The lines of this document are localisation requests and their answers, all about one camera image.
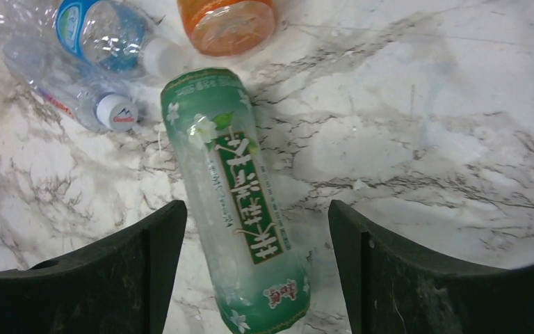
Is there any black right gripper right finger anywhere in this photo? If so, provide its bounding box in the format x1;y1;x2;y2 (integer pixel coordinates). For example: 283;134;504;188
328;200;534;333

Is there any clear bottle purple label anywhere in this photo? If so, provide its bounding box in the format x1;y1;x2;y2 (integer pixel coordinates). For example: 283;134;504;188
3;36;139;132

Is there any crushed clear bottle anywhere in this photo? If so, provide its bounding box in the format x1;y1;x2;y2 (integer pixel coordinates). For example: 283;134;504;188
0;1;73;88

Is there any orange juice bottle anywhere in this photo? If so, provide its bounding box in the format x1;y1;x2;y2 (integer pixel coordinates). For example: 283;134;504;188
177;0;275;57

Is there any green tea bottle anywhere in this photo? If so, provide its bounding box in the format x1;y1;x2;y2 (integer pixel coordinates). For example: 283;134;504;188
161;67;310;333

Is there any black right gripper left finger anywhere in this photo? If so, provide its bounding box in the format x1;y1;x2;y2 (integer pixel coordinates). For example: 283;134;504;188
0;200;187;333

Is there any clear bottle blue label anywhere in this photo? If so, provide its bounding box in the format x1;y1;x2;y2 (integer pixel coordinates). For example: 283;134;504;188
54;1;190;81

